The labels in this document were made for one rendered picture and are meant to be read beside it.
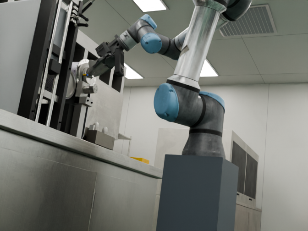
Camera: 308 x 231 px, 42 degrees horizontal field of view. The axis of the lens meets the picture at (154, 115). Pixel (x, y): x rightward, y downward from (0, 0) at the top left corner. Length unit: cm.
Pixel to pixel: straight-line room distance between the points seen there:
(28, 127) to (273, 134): 522
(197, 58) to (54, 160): 55
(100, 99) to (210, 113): 124
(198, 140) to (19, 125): 59
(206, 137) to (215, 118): 7
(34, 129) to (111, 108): 153
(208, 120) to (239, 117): 489
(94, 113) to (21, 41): 98
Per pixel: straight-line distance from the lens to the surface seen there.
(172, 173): 133
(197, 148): 134
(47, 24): 143
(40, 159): 118
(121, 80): 275
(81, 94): 172
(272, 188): 597
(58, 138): 119
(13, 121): 105
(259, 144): 610
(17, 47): 159
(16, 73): 154
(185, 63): 132
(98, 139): 182
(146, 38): 160
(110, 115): 260
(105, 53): 173
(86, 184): 137
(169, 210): 132
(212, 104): 138
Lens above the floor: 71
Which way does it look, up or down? 14 degrees up
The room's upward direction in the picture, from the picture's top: 7 degrees clockwise
